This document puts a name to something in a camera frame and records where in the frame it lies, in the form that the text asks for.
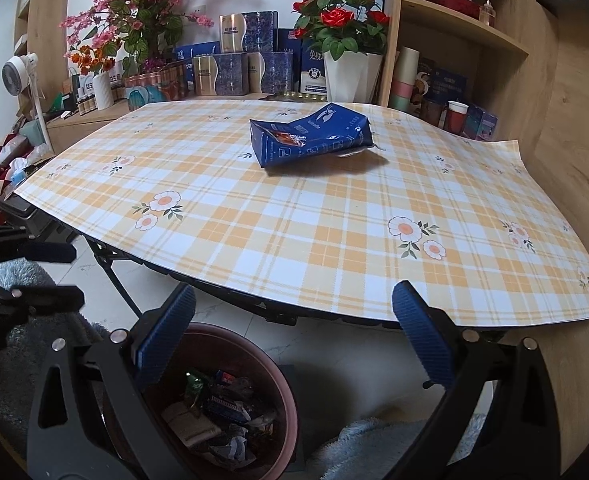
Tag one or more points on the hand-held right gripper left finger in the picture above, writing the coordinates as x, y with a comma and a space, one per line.
167, 335

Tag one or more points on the white wall socket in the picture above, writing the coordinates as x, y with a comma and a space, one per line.
199, 9

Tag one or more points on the blue carton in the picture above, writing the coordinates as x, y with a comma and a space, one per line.
309, 135

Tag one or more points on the pink blossom artificial plant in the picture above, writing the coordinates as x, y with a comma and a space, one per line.
139, 10

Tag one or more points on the wooden shelf unit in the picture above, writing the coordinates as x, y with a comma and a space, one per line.
564, 110

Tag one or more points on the set of small brown bottles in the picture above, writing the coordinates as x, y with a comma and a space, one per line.
87, 103

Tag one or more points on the white flower pot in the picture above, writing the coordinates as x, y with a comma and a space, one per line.
352, 77

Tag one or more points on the stack of pastel cups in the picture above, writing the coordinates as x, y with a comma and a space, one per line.
404, 80

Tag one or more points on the purple foil flowers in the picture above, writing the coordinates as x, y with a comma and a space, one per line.
154, 65

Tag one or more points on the red paper cup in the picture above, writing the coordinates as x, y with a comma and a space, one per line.
457, 119

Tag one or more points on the red rose plant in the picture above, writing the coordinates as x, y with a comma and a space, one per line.
344, 20

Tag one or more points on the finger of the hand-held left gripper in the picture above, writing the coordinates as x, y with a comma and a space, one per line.
49, 252
49, 300

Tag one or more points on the pack of patterned cans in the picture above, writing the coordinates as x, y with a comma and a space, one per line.
152, 87

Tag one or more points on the dark blue picture box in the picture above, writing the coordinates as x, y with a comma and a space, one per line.
442, 85

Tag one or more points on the yellow plaid floral tablecloth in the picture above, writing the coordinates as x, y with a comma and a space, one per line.
299, 220

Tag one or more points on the white ribbed vase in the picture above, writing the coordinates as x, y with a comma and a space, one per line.
103, 91

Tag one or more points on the tray of gold foil chocolates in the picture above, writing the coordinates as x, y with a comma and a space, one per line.
294, 96

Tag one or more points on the stack of blue gift boxes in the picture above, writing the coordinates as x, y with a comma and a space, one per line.
244, 60

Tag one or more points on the small clear bottle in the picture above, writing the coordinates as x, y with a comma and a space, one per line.
485, 14

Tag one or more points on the brown round bin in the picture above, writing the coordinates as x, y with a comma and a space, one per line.
274, 385

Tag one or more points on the wooden side shelf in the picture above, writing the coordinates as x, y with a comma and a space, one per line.
49, 10

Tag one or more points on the white packaging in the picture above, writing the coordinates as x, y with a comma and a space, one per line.
350, 152

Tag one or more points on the orange artificial flowers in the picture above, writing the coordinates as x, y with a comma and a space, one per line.
92, 60

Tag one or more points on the white fan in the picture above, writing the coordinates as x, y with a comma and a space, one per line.
19, 72

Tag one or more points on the person's right leg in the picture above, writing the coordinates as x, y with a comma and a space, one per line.
369, 445

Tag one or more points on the black case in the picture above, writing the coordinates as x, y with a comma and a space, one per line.
29, 215

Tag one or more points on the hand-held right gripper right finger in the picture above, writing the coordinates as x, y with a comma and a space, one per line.
422, 335

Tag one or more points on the wooden sideboard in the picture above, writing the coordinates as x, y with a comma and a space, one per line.
84, 127

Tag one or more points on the beige cardboard packet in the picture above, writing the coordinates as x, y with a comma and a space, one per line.
192, 425

